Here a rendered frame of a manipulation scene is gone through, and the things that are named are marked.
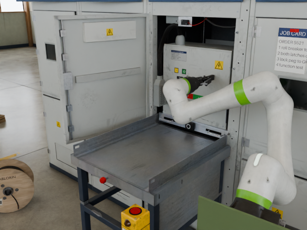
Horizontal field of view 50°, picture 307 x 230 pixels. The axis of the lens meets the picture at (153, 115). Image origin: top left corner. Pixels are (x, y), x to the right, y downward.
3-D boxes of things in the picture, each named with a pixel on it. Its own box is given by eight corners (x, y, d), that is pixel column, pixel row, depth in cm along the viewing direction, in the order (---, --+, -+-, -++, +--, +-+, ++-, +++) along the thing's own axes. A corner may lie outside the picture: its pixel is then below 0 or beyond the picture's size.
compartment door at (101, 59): (61, 141, 202) (49, 15, 178) (145, 119, 238) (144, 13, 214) (66, 144, 197) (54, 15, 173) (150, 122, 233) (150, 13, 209)
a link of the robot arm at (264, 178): (277, 217, 120) (293, 169, 126) (260, 203, 111) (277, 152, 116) (246, 207, 130) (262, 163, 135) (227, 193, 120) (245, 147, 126)
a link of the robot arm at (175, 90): (170, 77, 159) (155, 85, 167) (179, 102, 159) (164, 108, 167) (187, 73, 169) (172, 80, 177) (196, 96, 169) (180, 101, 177)
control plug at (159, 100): (159, 107, 213) (159, 81, 208) (153, 105, 216) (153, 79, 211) (166, 104, 219) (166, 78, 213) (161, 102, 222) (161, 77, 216)
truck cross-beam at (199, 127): (227, 140, 197) (228, 131, 195) (158, 120, 230) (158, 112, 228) (231, 138, 200) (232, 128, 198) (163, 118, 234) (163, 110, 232)
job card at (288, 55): (304, 75, 153) (311, 28, 146) (272, 70, 162) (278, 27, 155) (305, 75, 153) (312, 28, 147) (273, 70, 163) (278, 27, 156)
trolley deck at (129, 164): (154, 206, 146) (154, 195, 144) (71, 163, 185) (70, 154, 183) (230, 155, 194) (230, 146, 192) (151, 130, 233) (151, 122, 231)
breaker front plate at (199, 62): (224, 132, 197) (230, 52, 182) (161, 115, 227) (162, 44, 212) (225, 131, 198) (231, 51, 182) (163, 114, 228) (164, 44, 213)
